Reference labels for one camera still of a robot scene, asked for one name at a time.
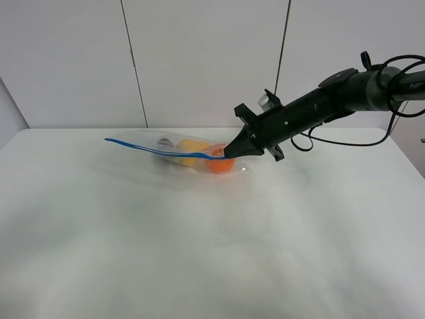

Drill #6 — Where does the yellow toy fruit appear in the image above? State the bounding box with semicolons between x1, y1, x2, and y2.
174;139;211;167

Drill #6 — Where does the purple toy eggplant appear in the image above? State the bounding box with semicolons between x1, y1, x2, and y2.
156;138;175;152

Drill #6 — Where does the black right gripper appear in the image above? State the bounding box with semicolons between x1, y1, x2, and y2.
223;88;299;163

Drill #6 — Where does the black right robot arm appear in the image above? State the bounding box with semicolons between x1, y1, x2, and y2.
224;67;424;161

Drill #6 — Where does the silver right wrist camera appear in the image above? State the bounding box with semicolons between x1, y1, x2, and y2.
258;94;274;112

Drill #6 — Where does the orange toy fruit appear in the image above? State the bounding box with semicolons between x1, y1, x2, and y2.
205;144;235;173

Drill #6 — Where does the clear zip bag blue seal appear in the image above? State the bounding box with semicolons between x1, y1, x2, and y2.
105;130;246;174

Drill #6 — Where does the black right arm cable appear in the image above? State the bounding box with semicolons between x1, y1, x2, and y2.
290;51;425;153

